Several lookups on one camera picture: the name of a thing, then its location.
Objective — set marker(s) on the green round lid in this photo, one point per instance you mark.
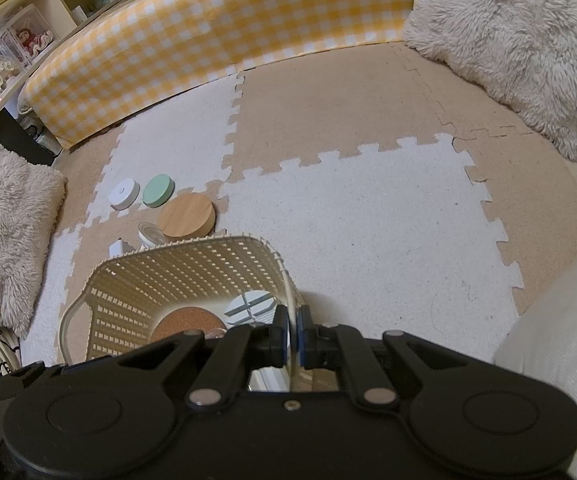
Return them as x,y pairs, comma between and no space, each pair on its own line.
157,190

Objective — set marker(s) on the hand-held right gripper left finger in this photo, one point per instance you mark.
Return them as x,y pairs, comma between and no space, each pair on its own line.
281,334

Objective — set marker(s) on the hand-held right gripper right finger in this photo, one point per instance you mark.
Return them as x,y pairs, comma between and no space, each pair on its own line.
302,336

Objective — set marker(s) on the white round tape measure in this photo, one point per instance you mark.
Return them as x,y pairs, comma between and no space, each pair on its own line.
123,194

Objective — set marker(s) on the white foam mat tile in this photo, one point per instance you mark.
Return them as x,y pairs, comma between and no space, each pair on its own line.
368,240
58,280
178,130

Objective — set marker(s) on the clear case with red-haired doll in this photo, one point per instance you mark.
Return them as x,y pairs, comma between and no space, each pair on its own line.
31,40

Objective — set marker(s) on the yellow checkered mattress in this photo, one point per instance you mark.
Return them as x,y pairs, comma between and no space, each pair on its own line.
193,35

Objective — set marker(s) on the round cork coaster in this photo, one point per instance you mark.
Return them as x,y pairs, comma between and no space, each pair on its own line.
183,326

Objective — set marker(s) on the pale green watch tool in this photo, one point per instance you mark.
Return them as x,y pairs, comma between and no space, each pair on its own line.
248,307

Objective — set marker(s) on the round wooden lid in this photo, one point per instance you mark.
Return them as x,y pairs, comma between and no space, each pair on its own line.
188,212

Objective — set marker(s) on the white charger plug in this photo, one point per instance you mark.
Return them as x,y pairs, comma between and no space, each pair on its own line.
118,249

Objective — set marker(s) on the white suction knob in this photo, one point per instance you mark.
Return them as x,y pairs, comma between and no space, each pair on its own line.
151,235

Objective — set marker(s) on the cream plastic basket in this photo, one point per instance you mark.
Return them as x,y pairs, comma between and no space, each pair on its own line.
168,270

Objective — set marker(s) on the white fluffy pillow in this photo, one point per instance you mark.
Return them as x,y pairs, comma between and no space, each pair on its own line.
518,35
8,210

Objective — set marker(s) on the beige foam mat tile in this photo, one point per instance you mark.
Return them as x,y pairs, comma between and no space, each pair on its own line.
338,105
108,232
528,200

